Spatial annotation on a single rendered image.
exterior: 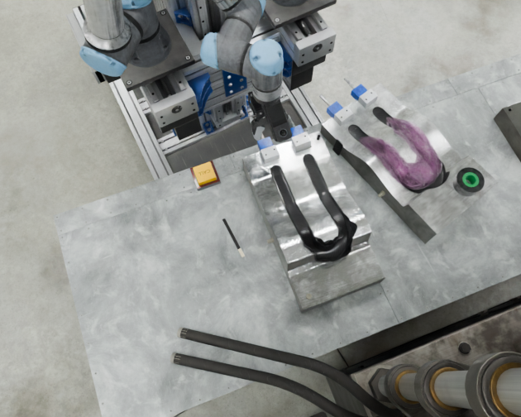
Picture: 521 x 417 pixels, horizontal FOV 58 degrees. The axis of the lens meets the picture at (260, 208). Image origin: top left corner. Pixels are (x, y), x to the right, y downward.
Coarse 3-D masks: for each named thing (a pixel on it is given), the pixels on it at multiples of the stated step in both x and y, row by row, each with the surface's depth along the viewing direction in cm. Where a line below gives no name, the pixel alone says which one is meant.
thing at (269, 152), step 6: (264, 138) 148; (258, 144) 148; (264, 144) 148; (270, 144) 148; (264, 150) 146; (270, 150) 146; (276, 150) 146; (264, 156) 145; (270, 156) 145; (276, 156) 146; (264, 162) 147
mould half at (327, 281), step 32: (256, 160) 147; (288, 160) 147; (320, 160) 147; (256, 192) 144; (288, 224) 138; (320, 224) 136; (288, 256) 132; (352, 256) 140; (320, 288) 137; (352, 288) 136
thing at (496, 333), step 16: (480, 320) 144; (496, 320) 140; (512, 320) 140; (448, 336) 139; (464, 336) 139; (480, 336) 139; (496, 336) 139; (512, 336) 139; (416, 352) 137; (432, 352) 137; (448, 352) 137; (464, 352) 137; (480, 352) 137; (368, 368) 136; (368, 416) 137
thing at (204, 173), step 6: (210, 162) 153; (198, 168) 153; (204, 168) 153; (210, 168) 152; (198, 174) 152; (204, 174) 152; (210, 174) 152; (198, 180) 151; (204, 180) 151; (210, 180) 152
